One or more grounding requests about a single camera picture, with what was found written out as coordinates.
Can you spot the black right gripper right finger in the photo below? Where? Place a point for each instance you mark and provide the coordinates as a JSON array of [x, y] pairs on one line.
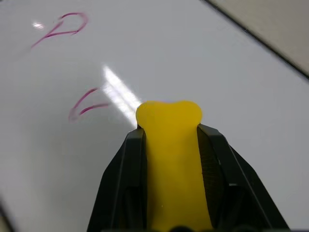
[[231, 183]]

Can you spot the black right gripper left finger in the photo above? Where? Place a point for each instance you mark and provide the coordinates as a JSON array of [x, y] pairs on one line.
[[125, 178]]

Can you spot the yellow bone-shaped toy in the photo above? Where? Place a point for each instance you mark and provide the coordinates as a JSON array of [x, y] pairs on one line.
[[175, 157]]

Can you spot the white whiteboard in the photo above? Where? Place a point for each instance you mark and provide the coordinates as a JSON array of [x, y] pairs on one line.
[[169, 60]]

